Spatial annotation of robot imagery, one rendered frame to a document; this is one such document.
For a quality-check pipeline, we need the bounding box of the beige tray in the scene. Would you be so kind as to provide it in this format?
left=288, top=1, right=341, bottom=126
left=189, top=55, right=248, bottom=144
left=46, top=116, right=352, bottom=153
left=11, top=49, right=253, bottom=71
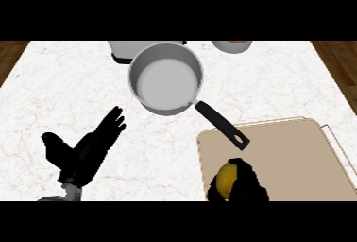
left=197, top=116, right=357, bottom=202

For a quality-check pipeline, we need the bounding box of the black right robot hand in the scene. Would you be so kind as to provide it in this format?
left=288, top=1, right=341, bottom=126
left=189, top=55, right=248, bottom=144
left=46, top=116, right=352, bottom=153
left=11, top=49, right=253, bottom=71
left=207, top=157, right=271, bottom=202

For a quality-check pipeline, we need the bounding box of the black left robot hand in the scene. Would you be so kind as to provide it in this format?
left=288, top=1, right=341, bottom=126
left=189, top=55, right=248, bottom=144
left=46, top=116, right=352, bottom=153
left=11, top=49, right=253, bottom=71
left=40, top=106, right=129, bottom=189

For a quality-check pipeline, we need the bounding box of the grey cup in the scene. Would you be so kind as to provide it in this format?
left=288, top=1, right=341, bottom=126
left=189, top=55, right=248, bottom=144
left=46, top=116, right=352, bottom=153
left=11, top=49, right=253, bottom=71
left=212, top=41, right=254, bottom=55

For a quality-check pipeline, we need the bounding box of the yellow lemon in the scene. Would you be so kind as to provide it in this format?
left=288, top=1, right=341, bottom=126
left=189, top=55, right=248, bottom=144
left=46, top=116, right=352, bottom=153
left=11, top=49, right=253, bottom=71
left=217, top=162, right=240, bottom=200

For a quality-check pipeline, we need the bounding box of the grey pot with black handle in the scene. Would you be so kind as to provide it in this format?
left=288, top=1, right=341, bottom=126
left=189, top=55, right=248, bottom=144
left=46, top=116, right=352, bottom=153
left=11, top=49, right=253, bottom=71
left=127, top=42, right=251, bottom=151

